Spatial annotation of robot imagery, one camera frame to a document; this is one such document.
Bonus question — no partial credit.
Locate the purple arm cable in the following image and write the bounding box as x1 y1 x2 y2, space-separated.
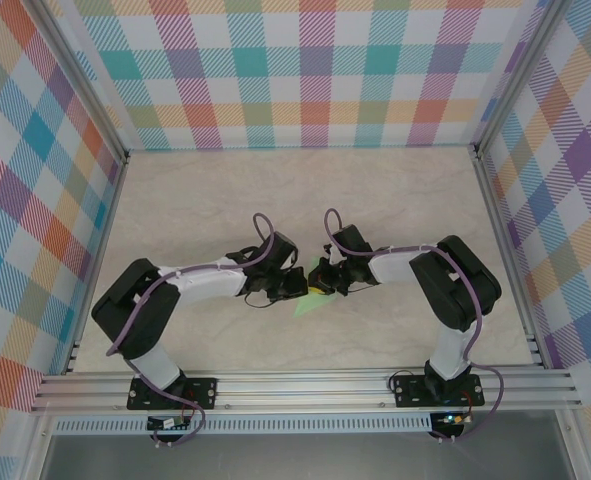
323 208 506 444
105 212 279 448

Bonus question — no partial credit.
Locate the light green paper sheet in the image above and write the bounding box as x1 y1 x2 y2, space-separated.
293 256 337 318

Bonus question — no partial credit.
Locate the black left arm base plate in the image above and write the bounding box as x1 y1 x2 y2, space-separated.
127 377 220 410

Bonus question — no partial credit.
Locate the aluminium mounting rail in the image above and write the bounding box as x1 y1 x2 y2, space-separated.
29 367 584 414

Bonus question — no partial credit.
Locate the black circuit board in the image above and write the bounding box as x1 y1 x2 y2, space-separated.
146 416 191 431

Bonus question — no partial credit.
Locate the aluminium side rail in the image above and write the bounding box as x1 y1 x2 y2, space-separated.
59 152 131 376
472 149 547 370

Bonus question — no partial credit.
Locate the grey metal panel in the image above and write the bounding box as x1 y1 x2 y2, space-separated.
39 432 576 480

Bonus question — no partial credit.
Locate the red black wire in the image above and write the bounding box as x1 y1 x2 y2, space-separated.
179 392 200 424
458 392 477 422

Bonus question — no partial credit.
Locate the perforated metal cable tray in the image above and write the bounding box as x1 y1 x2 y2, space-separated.
53 413 434 435

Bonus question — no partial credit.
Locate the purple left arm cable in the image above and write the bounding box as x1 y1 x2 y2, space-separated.
105 212 279 448

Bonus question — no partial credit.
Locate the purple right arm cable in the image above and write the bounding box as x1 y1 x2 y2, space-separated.
323 208 506 444

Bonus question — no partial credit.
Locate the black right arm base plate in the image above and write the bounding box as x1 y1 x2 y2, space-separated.
392 374 485 407

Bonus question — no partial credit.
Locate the aluminium frame post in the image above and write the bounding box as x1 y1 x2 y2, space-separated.
22 0 131 166
467 0 576 161

